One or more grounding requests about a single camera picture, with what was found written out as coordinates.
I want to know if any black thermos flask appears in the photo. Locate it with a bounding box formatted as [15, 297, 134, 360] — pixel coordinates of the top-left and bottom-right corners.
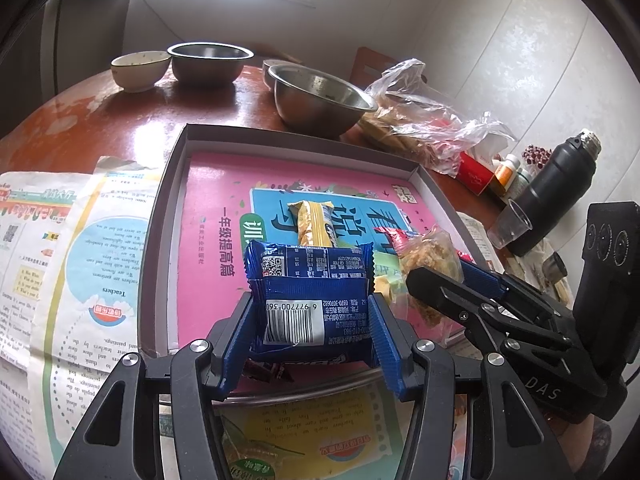
[507, 130, 602, 257]

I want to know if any pink workbook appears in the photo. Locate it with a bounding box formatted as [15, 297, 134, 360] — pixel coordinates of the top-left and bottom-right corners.
[177, 147, 481, 361]

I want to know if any dark chocolate bar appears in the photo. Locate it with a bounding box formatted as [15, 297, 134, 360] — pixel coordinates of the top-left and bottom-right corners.
[244, 360, 288, 383]

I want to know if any wooden chair back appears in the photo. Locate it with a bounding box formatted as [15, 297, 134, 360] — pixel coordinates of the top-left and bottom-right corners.
[354, 47, 401, 93]

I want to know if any shiny steel bowl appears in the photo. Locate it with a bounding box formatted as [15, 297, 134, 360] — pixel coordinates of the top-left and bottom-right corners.
[267, 65, 379, 138]

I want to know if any red box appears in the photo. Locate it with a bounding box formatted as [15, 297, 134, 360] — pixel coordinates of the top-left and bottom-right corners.
[455, 150, 501, 196]

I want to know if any orange medicine bottle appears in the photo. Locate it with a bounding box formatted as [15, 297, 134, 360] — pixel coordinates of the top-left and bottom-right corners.
[494, 154, 522, 193]

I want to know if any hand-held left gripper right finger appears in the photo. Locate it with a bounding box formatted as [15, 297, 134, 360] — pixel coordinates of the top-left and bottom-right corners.
[367, 294, 576, 480]

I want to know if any clear brown snack packet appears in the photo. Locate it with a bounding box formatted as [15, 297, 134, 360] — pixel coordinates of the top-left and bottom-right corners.
[395, 225, 463, 331]

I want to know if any grey cardboard box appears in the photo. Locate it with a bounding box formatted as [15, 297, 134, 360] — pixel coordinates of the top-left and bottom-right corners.
[136, 122, 493, 402]

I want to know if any round cracker packet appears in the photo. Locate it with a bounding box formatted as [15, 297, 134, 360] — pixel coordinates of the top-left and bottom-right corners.
[220, 410, 306, 480]

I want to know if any yellow snack packet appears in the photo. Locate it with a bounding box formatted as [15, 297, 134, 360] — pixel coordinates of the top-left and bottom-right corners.
[286, 200, 337, 248]

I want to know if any clear plastic bag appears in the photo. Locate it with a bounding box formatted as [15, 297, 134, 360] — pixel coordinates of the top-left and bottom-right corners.
[357, 59, 516, 171]

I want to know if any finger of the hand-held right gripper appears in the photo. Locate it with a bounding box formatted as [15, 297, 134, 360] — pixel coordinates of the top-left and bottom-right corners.
[406, 266, 506, 341]
[457, 255, 556, 321]

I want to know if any colourful newspaper sheet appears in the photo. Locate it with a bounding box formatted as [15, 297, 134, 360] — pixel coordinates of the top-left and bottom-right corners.
[0, 170, 471, 480]
[30, 157, 176, 461]

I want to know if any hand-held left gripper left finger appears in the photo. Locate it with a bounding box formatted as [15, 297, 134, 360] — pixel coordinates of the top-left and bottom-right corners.
[52, 292, 256, 480]

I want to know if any small metal cup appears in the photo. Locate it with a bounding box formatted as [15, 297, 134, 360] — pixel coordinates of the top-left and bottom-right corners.
[542, 252, 568, 281]

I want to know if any dark steel bowl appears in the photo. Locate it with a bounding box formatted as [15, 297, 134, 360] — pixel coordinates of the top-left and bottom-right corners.
[166, 43, 255, 86]

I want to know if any clear plastic cup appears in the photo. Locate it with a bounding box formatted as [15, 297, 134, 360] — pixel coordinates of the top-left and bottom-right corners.
[487, 199, 532, 248]

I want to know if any person's right forearm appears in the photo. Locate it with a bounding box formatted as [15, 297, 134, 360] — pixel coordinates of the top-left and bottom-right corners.
[545, 410, 613, 480]

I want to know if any cream ceramic bowl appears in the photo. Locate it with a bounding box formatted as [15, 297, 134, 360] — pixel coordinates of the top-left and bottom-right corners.
[111, 51, 172, 93]

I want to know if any red snack packet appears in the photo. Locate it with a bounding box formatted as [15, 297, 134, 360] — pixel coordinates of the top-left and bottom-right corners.
[385, 226, 421, 256]

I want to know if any patterned cloth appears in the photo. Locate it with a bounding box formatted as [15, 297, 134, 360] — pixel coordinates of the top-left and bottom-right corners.
[500, 240, 576, 306]

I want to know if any blue snack packet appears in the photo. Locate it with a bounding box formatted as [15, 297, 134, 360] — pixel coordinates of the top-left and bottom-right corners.
[244, 239, 377, 367]

